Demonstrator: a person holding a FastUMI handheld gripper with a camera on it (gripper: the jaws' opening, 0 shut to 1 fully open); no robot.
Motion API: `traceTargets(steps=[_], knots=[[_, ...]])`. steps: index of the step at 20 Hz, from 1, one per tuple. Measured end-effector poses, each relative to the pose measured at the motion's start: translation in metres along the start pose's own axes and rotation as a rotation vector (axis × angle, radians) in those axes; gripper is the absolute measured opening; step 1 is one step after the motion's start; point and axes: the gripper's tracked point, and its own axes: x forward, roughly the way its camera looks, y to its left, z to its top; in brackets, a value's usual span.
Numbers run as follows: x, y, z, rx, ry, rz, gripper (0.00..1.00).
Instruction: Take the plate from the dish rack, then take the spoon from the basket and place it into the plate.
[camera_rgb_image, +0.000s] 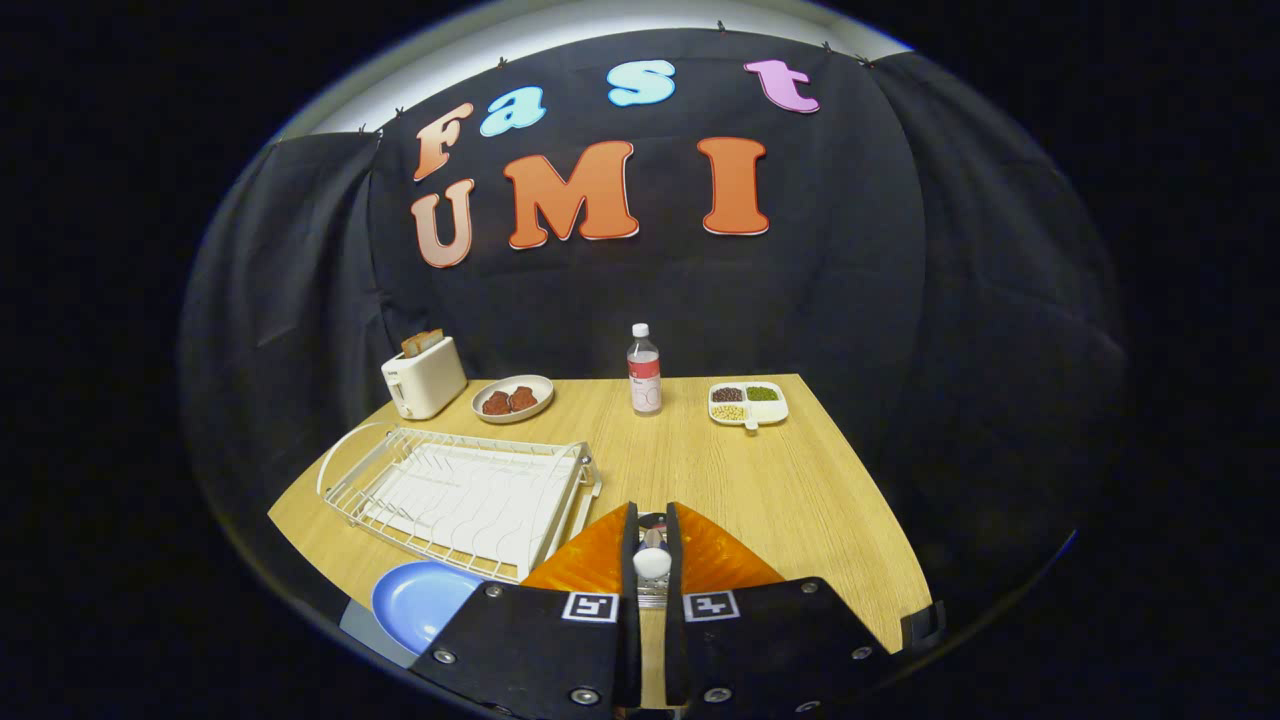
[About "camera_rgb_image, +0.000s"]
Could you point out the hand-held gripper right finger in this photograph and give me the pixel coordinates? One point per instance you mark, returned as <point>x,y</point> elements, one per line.
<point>674,640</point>

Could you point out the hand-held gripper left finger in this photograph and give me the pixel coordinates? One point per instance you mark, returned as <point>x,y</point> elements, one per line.
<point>629,640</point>

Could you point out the metal mesh basket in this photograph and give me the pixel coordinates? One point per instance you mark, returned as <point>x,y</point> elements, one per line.
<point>652,598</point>

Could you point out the blue plate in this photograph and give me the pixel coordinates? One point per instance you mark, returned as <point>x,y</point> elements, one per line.
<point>420,600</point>

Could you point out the white divided dish with beans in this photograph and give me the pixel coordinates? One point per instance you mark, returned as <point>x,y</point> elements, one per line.
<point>748,405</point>

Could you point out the beige oval plate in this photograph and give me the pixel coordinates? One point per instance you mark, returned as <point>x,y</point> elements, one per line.
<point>540,385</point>

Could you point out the clear plastic bottle red label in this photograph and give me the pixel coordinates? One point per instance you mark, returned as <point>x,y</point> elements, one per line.
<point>645,380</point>

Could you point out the brown meat piece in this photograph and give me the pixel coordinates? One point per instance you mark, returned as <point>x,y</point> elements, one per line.
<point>496,404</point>
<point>522,399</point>

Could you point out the grey flat board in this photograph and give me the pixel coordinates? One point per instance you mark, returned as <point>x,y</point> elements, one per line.
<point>362,630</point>

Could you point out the white toaster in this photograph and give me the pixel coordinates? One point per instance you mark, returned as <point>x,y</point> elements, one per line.
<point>425,385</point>

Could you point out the brown toast slice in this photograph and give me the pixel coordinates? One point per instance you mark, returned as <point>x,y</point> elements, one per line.
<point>432,340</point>
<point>413,346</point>

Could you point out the black backdrop cloth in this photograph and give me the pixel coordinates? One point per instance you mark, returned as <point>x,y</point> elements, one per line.
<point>850,300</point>

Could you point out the row of backdrop clips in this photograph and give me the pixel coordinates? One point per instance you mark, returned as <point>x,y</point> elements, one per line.
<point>719,25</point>

